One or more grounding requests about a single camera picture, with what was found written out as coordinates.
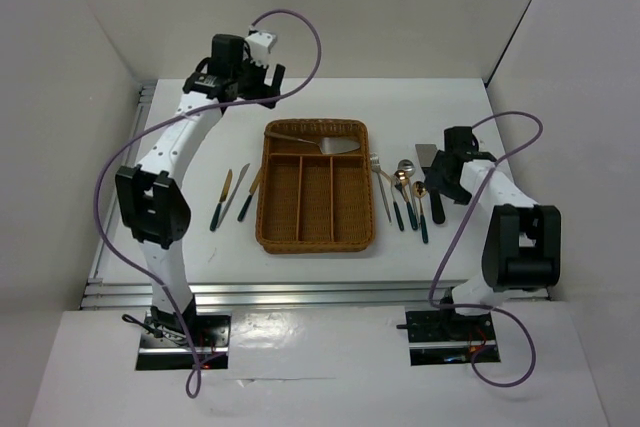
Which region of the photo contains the aluminium table rail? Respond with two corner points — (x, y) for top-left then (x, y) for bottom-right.
(79, 279), (551, 309)

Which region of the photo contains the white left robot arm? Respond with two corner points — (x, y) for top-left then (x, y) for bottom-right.
(115, 29), (285, 346)

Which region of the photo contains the silver table knife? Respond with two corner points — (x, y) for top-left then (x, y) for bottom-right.
(219, 163), (250, 224)

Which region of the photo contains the brown wicker cutlery tray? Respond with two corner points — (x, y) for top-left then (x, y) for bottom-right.
(255, 118), (375, 255)

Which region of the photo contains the silver spoon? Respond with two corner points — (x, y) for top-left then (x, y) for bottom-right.
(397, 159), (416, 179)

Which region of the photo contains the gold knife green handle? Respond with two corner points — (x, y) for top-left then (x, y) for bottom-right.
(237, 169), (262, 222)
(209, 169), (233, 232)

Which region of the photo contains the silver fork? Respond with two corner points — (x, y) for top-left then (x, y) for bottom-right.
(370, 153), (392, 223)

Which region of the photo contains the silver cake server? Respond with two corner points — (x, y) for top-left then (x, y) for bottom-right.
(265, 132), (360, 155)

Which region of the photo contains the black handled metal spatula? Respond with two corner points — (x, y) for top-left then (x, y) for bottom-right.
(415, 144), (446, 225)

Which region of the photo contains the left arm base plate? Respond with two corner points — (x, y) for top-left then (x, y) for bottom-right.
(128, 312), (231, 371)

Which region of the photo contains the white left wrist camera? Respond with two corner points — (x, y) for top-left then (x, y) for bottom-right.
(245, 26), (278, 69)

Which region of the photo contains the gold spoon green handle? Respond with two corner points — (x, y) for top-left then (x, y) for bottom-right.
(412, 181), (429, 244)
(394, 169), (418, 231)

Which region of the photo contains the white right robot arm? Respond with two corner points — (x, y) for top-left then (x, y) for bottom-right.
(425, 126), (561, 341)

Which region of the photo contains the gold fork green handle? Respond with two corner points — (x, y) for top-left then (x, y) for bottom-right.
(389, 177), (405, 232)

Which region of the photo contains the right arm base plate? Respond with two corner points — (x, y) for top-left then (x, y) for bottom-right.
(396, 310), (500, 366)

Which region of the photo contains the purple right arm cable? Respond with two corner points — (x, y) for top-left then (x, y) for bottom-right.
(429, 111), (545, 388)

